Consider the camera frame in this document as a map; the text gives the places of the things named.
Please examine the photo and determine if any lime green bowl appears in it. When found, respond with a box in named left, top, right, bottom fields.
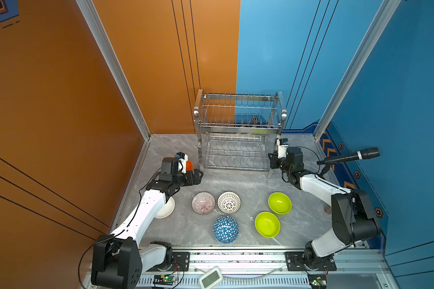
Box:
left=254, top=211, right=281, bottom=238
left=268, top=192, right=292, bottom=215

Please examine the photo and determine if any white maroon patterned bowl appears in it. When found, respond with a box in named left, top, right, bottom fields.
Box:
left=218, top=191, right=241, bottom=214

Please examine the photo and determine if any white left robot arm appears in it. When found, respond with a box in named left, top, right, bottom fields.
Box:
left=91, top=152, right=203, bottom=289

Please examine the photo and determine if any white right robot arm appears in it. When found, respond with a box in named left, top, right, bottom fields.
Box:
left=268, top=146, right=382, bottom=270

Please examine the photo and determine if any stainless steel dish rack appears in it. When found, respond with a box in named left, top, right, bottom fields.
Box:
left=194, top=89, right=288, bottom=172

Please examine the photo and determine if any orange plastic bowl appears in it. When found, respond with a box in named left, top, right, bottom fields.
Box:
left=186, top=160, right=194, bottom=172

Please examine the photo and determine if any pink striped ceramic bowl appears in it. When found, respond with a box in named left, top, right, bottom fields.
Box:
left=192, top=192, right=216, bottom=215

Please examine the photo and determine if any white bowl orange outside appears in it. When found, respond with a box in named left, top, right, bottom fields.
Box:
left=155, top=197, right=176, bottom=219

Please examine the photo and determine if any blue triangle patterned bowl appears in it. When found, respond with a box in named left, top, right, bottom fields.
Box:
left=213, top=216, right=239, bottom=244

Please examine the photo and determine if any brown poker chip stack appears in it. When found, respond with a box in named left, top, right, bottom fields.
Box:
left=324, top=205, right=332, bottom=214

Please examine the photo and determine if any black microphone on stand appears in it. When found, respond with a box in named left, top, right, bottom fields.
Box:
left=317, top=148, right=380, bottom=177

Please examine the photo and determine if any white handheld timer device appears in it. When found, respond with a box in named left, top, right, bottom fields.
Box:
left=198, top=267, right=224, bottom=289

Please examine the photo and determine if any green circuit board left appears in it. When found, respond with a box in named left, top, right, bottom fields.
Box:
left=153, top=275, right=178, bottom=287

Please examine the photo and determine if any circuit board right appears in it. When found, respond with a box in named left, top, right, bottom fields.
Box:
left=307, top=275, right=327, bottom=289

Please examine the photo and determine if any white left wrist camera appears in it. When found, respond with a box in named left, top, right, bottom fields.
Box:
left=176, top=152, right=189, bottom=173

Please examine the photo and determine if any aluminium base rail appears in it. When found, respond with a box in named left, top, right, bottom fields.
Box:
left=137, top=246, right=399, bottom=289

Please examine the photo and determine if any aluminium corner post right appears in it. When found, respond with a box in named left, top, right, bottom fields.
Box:
left=313, top=0, right=401, bottom=141

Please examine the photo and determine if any aluminium corner post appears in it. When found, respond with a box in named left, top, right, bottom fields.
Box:
left=313, top=0, right=401, bottom=141
left=76, top=0, right=151, bottom=141

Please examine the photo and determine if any aluminium corner post left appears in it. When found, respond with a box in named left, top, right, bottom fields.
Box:
left=76, top=0, right=151, bottom=141

